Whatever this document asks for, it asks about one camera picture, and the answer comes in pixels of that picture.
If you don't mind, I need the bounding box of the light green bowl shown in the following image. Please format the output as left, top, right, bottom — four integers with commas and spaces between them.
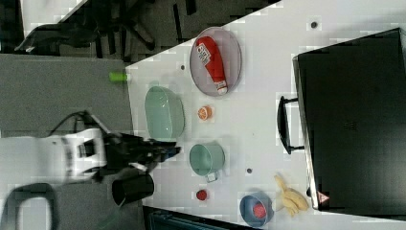
145, 86, 185, 141

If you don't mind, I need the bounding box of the green marker pen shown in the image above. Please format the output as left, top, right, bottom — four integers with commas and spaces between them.
109, 72, 130, 82

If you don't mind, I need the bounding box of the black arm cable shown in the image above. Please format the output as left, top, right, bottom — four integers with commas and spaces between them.
47, 109, 109, 137

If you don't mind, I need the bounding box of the red ketchup bottle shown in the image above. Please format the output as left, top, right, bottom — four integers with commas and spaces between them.
195, 36, 228, 95

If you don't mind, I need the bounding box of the red ball in bowl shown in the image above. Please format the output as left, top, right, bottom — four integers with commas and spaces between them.
253, 203, 266, 219

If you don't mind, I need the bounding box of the green mug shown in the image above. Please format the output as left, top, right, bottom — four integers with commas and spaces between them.
189, 142, 225, 183

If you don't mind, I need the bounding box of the black office chair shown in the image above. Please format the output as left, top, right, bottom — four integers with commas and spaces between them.
13, 0, 199, 61

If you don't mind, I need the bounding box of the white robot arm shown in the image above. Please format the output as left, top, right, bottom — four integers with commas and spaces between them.
1, 128, 180, 189

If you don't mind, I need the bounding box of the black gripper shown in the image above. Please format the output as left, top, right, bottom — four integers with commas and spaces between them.
103, 133, 181, 173

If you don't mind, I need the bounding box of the grey round plate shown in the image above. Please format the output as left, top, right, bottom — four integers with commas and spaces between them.
190, 27, 242, 97

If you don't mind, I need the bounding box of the black cylinder cup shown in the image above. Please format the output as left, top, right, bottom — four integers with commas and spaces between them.
112, 174, 154, 205

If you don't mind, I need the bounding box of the orange half slice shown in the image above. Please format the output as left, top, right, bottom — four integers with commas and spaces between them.
197, 105, 212, 121

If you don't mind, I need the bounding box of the yellow banana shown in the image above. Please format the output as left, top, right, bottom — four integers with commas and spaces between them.
274, 175, 309, 217

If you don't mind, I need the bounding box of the blue bowl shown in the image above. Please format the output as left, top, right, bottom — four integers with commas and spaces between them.
239, 192, 274, 228

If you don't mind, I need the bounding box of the small red round object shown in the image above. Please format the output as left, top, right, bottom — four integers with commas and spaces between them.
196, 190, 208, 201

